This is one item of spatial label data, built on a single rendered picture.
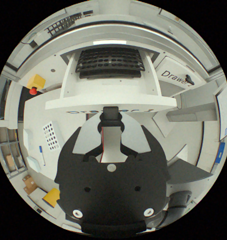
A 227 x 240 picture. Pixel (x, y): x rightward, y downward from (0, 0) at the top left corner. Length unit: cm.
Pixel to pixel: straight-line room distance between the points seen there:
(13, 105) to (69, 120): 65
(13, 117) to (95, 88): 76
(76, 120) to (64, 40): 28
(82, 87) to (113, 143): 94
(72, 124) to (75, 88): 15
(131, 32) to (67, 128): 38
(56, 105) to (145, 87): 25
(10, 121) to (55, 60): 66
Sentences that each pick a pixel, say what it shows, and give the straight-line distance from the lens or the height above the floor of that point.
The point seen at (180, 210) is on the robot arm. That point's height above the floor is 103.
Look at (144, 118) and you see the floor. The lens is 115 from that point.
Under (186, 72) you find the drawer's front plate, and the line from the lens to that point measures 36.
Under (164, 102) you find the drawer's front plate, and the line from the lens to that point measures 15.
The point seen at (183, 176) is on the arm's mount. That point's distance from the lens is 47.
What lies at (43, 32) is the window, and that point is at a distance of 26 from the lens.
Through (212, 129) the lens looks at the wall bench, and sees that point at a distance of 312.
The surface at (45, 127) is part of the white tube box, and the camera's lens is 39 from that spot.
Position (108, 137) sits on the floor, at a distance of 106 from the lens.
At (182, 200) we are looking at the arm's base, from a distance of 51.
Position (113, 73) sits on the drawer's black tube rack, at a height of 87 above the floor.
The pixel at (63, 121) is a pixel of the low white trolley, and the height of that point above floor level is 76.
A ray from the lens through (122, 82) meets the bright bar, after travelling 22.
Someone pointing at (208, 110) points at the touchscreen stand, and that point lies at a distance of 95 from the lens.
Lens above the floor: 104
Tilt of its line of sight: 87 degrees down
